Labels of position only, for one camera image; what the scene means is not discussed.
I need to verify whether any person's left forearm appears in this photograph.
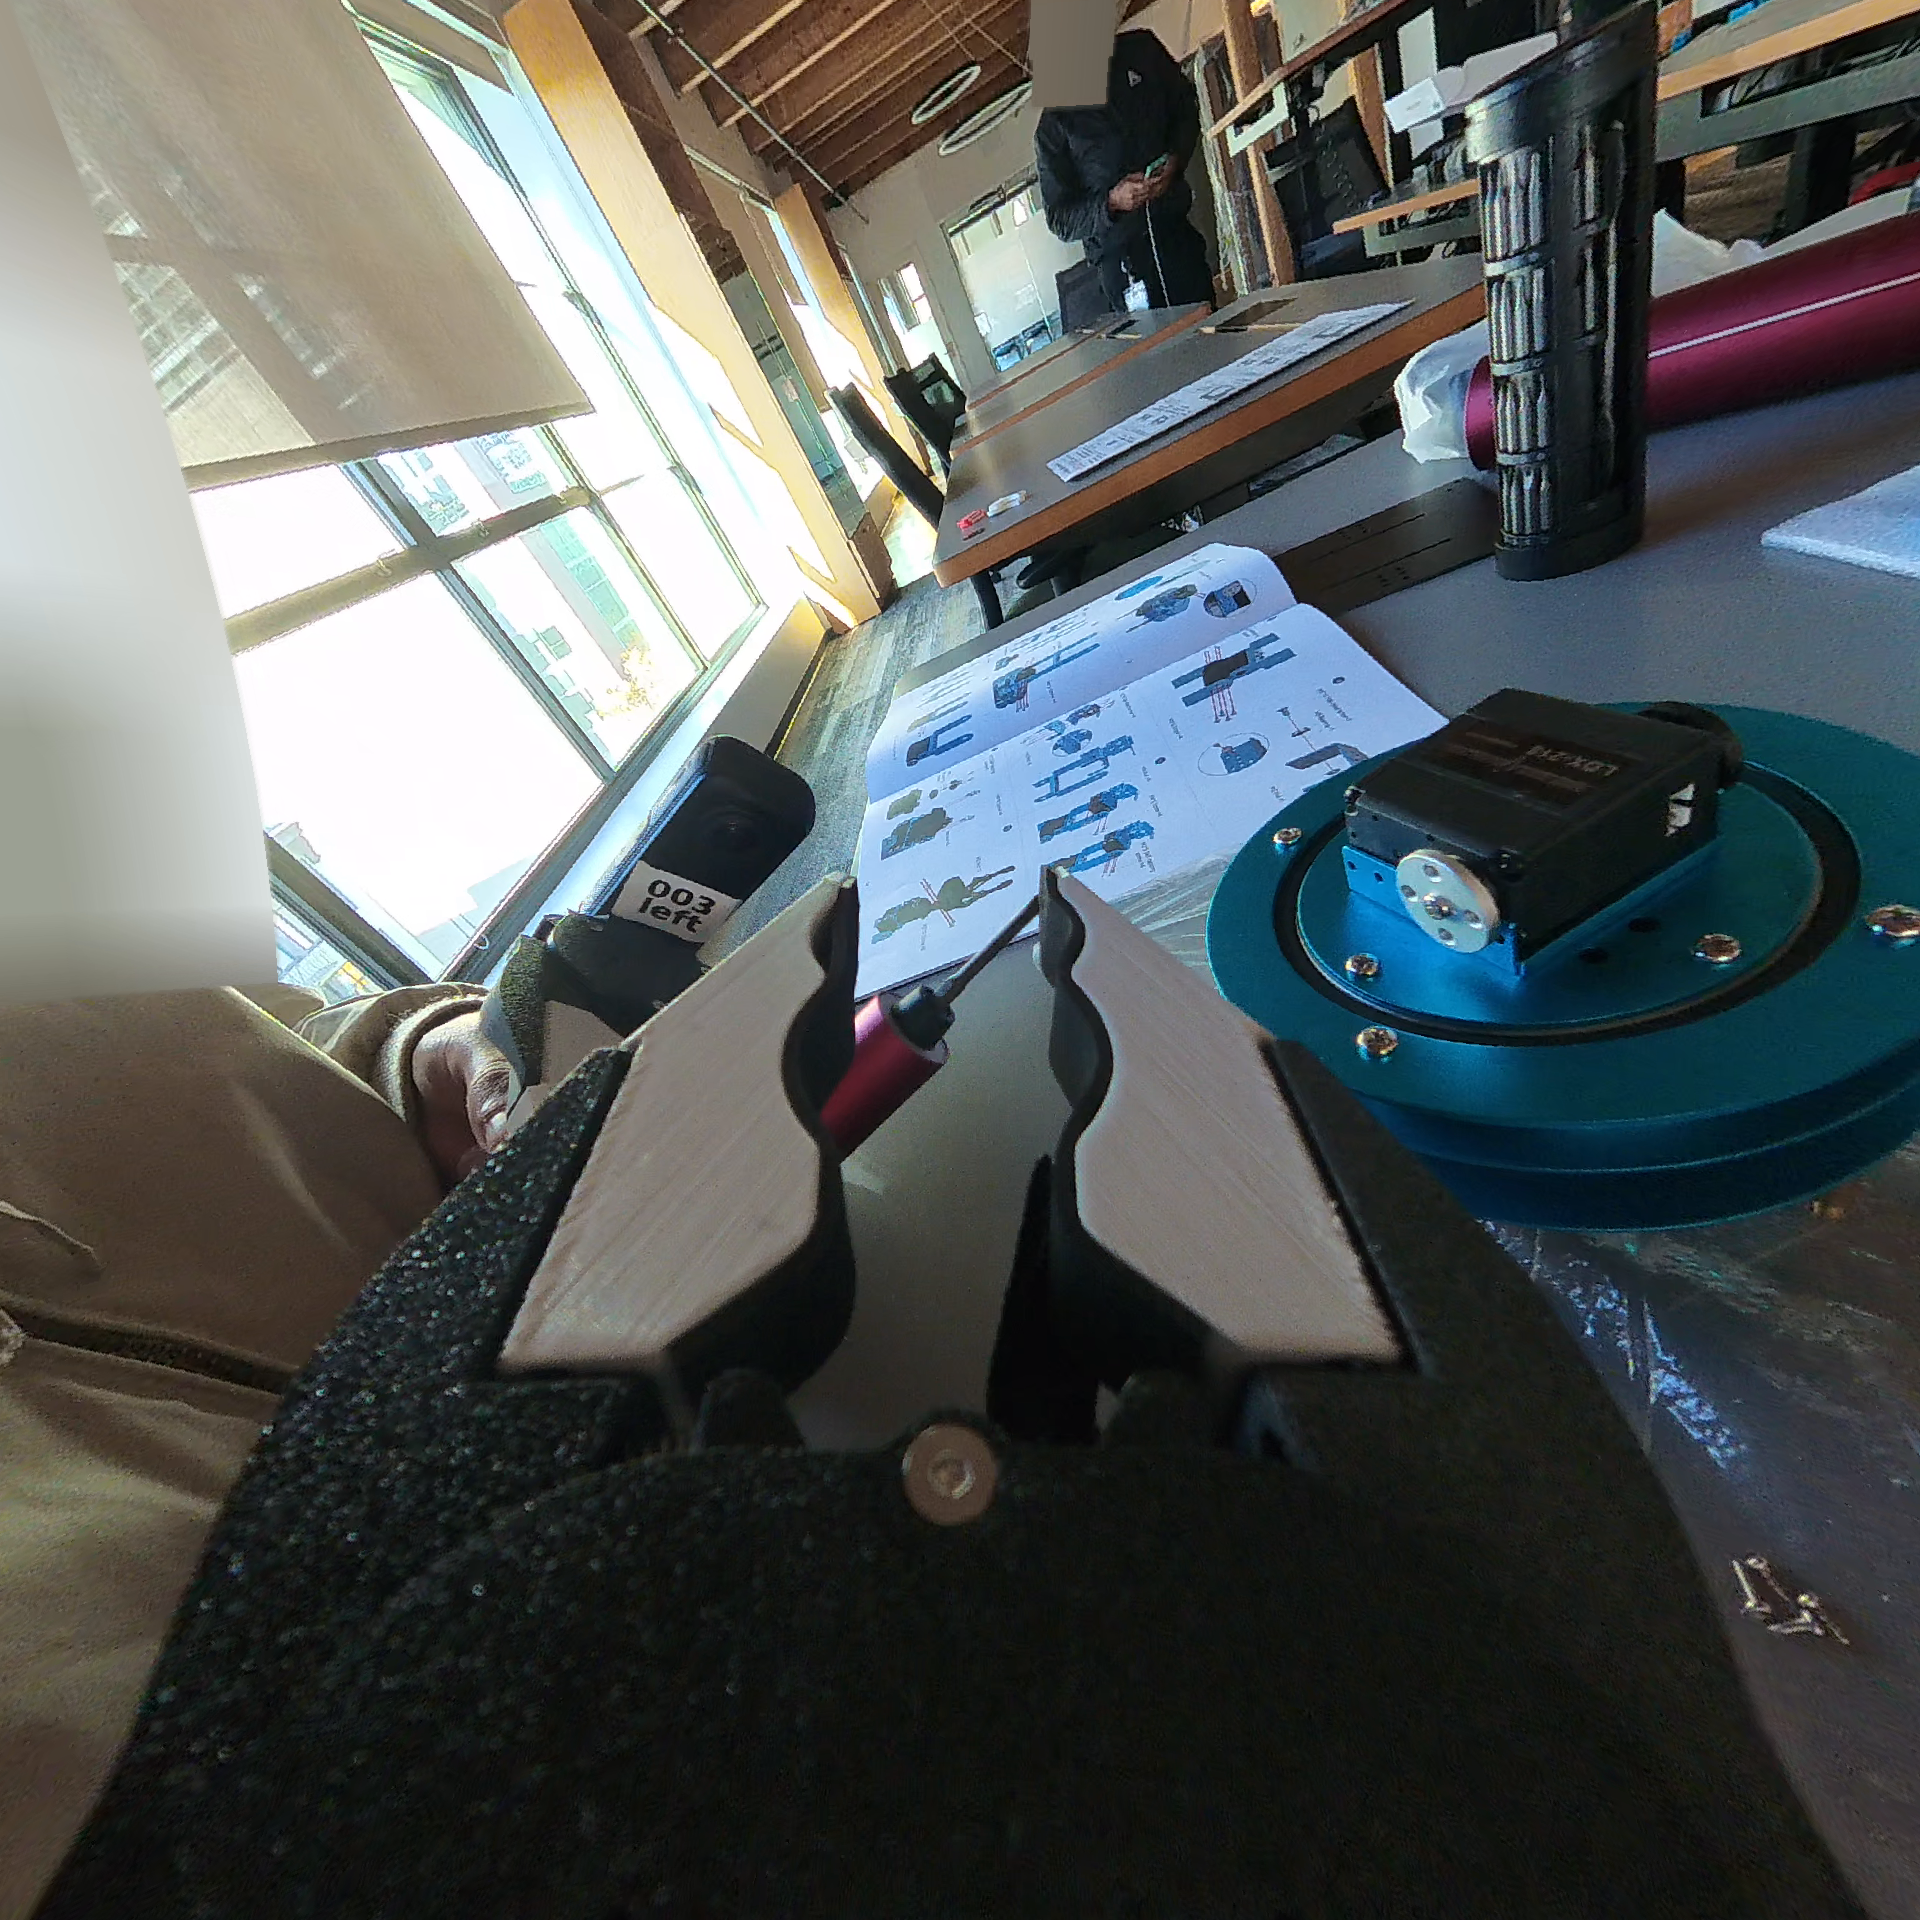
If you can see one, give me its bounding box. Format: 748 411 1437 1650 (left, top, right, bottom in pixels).
0 982 489 1359

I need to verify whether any maroon metal cylinder case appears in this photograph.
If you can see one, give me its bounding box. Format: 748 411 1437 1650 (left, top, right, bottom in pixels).
1461 209 1920 467

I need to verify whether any wooden shelving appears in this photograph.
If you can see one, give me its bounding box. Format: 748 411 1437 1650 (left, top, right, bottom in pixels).
1199 0 1920 287

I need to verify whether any white instruction booklet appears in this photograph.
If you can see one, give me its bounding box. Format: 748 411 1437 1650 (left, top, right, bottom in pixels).
851 542 1449 1000

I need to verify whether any black office chair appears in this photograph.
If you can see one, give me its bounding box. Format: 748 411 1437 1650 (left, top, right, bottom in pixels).
828 353 965 497

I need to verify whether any wood-edged grey table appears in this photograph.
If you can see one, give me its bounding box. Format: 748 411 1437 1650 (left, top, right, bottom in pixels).
930 254 1487 588

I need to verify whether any person's beige clothing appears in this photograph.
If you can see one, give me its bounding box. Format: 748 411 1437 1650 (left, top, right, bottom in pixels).
0 1290 452 1920

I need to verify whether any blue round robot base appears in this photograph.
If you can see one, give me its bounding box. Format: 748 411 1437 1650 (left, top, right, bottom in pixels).
1203 686 1920 1235

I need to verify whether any grey desk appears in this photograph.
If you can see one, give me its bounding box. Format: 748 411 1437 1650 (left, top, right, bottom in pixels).
780 352 1920 1787

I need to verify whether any long white paper sheet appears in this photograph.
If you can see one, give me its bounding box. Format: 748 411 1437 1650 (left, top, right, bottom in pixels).
1044 300 1415 486

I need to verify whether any person's left hand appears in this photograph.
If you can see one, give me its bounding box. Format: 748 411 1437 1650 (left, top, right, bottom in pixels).
407 1026 528 1180

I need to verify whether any white plastic bag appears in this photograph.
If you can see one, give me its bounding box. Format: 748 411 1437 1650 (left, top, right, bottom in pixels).
1391 322 1494 467

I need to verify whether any red electric screwdriver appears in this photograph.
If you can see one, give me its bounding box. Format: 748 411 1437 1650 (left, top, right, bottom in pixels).
816 896 1044 1157

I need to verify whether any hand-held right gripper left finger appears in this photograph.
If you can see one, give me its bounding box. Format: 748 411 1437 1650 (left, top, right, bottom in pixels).
497 873 863 1398

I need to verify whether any large window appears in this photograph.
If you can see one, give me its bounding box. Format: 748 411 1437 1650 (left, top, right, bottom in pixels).
179 0 782 978

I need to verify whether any beige window blind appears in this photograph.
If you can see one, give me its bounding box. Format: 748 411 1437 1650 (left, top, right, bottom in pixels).
0 0 593 482

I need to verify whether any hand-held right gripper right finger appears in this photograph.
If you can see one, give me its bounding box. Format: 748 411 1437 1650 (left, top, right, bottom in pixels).
1034 866 1408 1379

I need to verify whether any black cylindrical bit holder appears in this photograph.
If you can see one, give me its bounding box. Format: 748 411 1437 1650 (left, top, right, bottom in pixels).
1461 0 1664 583

